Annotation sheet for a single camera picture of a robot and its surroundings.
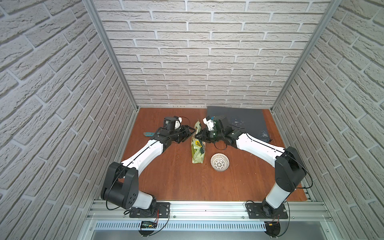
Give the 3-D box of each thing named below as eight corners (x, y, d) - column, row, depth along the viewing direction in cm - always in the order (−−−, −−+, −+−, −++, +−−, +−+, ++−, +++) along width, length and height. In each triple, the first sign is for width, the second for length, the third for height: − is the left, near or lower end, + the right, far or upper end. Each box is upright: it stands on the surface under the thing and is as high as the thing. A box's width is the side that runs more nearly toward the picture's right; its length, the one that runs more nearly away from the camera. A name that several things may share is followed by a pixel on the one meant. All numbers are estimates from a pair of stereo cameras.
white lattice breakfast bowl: (210, 171, 88) (211, 168, 85) (210, 156, 95) (210, 153, 91) (228, 171, 88) (230, 168, 85) (226, 156, 95) (228, 153, 91)
